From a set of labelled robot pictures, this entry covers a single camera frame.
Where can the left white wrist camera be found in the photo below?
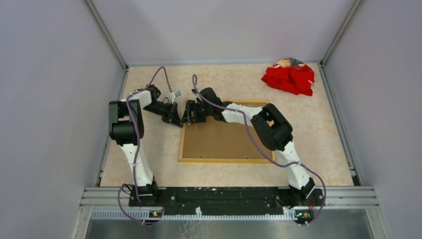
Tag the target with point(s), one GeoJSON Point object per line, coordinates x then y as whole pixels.
{"type": "Point", "coordinates": [173, 95]}

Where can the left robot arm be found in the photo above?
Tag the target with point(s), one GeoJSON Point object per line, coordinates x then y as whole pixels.
{"type": "Point", "coordinates": [126, 128]}

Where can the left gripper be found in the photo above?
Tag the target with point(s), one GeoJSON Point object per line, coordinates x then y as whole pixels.
{"type": "Point", "coordinates": [172, 116]}

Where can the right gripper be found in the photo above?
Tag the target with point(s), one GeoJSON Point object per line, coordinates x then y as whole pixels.
{"type": "Point", "coordinates": [191, 107]}

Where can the yellow wooden picture frame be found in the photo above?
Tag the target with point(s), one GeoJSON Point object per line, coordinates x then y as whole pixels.
{"type": "Point", "coordinates": [224, 160]}

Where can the brown backing board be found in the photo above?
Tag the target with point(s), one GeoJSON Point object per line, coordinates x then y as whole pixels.
{"type": "Point", "coordinates": [221, 142]}

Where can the red cloth doll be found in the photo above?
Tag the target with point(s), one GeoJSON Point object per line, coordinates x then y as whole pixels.
{"type": "Point", "coordinates": [290, 75]}

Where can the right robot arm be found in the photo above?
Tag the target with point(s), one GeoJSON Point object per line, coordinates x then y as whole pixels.
{"type": "Point", "coordinates": [272, 128]}

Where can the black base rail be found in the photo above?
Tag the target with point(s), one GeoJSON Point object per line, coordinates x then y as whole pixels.
{"type": "Point", "coordinates": [227, 201]}

